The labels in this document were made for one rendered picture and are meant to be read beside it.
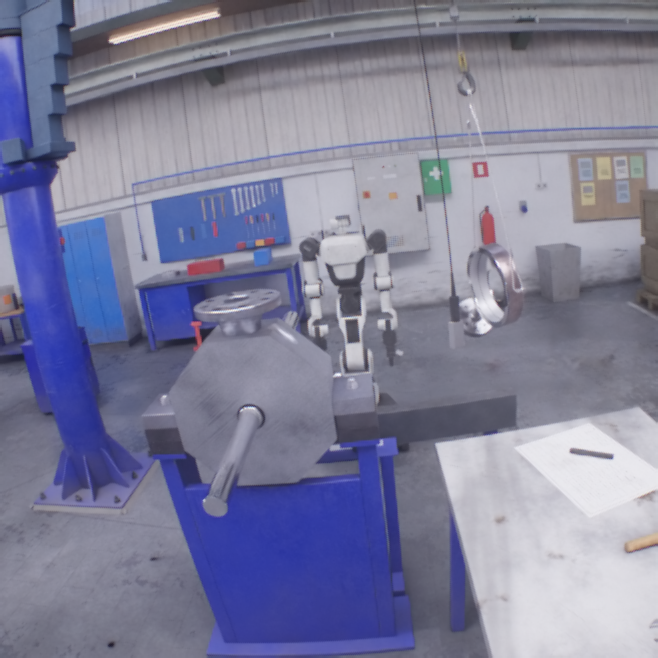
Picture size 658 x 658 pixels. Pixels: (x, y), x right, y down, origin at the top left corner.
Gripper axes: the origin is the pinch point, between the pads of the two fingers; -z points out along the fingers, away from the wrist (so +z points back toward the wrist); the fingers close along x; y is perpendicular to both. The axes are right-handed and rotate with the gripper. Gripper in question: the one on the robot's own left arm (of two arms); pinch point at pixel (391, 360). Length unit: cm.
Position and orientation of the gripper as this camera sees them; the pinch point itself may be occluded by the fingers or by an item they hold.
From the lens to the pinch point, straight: 336.6
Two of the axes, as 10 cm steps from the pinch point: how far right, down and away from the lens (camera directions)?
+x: -1.3, 0.6, -9.9
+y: 9.8, -1.0, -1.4
